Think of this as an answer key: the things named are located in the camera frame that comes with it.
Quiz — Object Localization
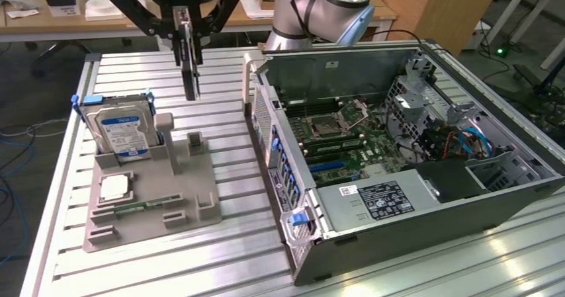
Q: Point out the grey plastic parts rack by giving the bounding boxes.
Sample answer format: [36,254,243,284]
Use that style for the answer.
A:
[81,111,224,255]

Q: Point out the white box with round roll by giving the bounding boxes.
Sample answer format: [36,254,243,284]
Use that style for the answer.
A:
[84,0,124,22]

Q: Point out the graphics card with metal bracket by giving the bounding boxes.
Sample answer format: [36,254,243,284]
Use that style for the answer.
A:
[170,5,203,101]

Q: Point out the white box with black top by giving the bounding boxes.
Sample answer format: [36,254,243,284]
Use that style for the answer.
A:
[42,0,81,18]

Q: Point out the wooden cabinet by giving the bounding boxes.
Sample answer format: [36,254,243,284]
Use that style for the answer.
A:
[368,0,506,56]

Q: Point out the green RAM stick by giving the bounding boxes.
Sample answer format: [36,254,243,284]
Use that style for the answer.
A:
[112,196,182,213]

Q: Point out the black stand with cables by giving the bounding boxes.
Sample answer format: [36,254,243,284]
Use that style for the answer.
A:
[511,64,565,128]

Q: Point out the blue floor cable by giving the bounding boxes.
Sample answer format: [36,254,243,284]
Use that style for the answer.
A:
[0,138,38,265]

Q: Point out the long black expansion slot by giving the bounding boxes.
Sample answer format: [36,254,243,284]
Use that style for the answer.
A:
[301,138,360,153]

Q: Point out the white paper card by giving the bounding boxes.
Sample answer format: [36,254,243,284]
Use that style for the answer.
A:
[5,9,40,19]

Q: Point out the hard disk in blue carrier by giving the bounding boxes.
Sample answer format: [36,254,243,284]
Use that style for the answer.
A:
[69,90,160,164]

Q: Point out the red wire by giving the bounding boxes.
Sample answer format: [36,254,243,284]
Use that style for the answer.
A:
[442,127,456,161]

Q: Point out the CPU socket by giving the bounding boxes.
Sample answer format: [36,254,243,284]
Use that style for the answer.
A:
[308,114,343,139]

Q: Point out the metal socket cover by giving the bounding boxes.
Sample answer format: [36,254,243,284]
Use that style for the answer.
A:
[336,99,371,121]

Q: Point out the white booklet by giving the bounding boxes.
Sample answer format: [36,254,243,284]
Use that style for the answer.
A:
[240,0,277,21]

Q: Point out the silver CPU chip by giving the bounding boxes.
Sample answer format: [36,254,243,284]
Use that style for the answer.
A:
[97,175,130,200]

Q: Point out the silver power supply unit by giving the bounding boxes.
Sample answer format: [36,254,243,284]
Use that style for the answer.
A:
[315,169,442,241]

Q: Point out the grey open disk bay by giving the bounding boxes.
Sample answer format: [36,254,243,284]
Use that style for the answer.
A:
[462,144,547,194]

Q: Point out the black chair base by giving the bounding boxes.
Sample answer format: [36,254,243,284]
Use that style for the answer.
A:
[25,40,92,78]

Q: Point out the black power cable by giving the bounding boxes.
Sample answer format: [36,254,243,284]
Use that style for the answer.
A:
[359,28,444,52]

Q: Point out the green motherboard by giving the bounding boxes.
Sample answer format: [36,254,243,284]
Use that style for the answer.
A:
[281,95,424,184]

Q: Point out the white floor cable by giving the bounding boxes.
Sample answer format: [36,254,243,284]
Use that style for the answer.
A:
[0,118,69,138]

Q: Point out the white desk frame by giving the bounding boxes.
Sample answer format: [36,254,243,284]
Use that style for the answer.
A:
[483,0,565,70]

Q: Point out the black wire connector bundle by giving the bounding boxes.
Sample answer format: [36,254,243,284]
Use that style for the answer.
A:
[416,126,447,161]

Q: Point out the wooden desk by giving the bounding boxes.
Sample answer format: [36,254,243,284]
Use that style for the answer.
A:
[0,0,398,43]

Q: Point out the silver perforated disk bay cage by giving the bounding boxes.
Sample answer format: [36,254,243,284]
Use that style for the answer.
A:
[384,74,455,143]

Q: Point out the blue wire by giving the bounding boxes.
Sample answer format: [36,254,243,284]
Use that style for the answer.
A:
[467,127,494,161]
[456,127,484,161]

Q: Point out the open dark grey PC case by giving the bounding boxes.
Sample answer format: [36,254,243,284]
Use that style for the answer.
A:
[240,38,565,286]

